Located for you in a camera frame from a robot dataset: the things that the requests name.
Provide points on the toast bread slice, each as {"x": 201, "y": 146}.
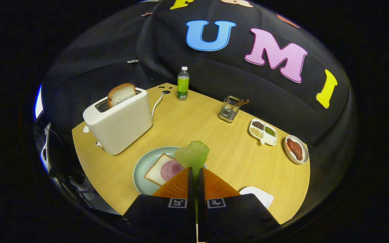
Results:
{"x": 122, "y": 94}

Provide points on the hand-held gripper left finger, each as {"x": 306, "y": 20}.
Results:
{"x": 160, "y": 219}

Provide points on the green lettuce leaf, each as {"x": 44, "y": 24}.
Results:
{"x": 192, "y": 155}

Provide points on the white square plate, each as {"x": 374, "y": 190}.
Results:
{"x": 258, "y": 195}

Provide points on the divided white bean dish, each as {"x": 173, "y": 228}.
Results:
{"x": 262, "y": 132}

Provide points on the red meat piece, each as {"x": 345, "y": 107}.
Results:
{"x": 295, "y": 149}

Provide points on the white toaster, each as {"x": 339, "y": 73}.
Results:
{"x": 120, "y": 126}

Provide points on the red cloth clip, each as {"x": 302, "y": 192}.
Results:
{"x": 146, "y": 14}

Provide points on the green label water bottle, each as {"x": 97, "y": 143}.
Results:
{"x": 182, "y": 86}

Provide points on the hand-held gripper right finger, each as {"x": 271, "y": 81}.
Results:
{"x": 238, "y": 219}

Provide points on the white sandwich bread slice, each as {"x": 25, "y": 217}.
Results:
{"x": 154, "y": 172}

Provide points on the round white meat plate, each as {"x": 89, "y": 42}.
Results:
{"x": 304, "y": 157}

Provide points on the black backdrop cloth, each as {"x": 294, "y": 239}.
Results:
{"x": 221, "y": 74}

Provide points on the pale green round plate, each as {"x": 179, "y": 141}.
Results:
{"x": 144, "y": 167}

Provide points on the white cloth clip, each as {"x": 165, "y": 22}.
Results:
{"x": 132, "y": 61}

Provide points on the pink ham slice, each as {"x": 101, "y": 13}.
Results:
{"x": 171, "y": 170}

